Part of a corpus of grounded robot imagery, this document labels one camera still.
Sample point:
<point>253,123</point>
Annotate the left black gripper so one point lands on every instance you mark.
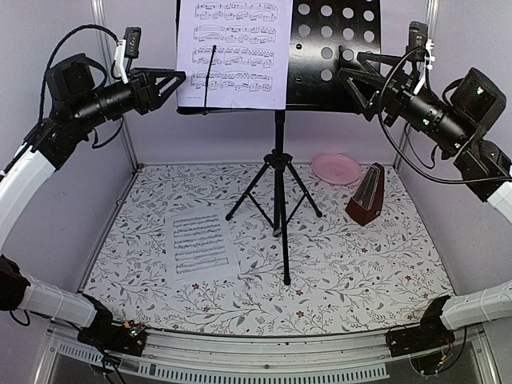
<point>146,89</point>

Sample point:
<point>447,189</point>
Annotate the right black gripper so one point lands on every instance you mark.
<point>370,106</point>

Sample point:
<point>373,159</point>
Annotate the black perforated music stand desk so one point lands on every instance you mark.
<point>325,37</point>

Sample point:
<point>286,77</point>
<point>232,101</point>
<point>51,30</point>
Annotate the purple sheet music paper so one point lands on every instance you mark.
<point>235,54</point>

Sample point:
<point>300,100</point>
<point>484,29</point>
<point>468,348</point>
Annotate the white sheet music paper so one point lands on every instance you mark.
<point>199,245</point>

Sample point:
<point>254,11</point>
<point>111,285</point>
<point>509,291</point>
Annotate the black folding tripod stand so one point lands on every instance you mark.
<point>279,161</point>

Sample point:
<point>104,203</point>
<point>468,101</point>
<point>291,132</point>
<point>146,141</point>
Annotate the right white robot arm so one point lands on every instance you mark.
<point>484,168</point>

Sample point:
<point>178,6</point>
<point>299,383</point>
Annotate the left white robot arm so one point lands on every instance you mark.
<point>45,150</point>

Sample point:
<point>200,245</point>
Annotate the pink plastic plate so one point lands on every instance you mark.
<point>336,169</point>

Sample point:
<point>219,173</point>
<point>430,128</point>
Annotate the dark red metronome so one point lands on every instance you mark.
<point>366,203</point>

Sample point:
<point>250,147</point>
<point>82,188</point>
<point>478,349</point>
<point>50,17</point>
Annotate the floral patterned table mat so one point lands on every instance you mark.
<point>344,277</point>

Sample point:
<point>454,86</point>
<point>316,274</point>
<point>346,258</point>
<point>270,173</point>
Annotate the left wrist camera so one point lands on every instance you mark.
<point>127,50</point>

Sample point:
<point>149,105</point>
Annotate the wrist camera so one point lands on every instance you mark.
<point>127,50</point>
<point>419,52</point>

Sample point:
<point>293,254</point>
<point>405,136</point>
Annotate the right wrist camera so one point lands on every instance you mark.
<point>419,52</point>

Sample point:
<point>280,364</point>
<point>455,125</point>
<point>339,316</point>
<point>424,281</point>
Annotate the left aluminium frame post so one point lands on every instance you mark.
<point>116,97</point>

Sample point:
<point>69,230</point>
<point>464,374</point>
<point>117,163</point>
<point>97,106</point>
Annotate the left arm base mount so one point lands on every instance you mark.
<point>128,337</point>

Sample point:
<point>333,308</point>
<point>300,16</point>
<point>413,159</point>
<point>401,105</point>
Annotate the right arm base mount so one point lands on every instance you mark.
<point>428,334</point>

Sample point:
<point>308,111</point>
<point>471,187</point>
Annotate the front aluminium rail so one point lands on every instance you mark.
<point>177,357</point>

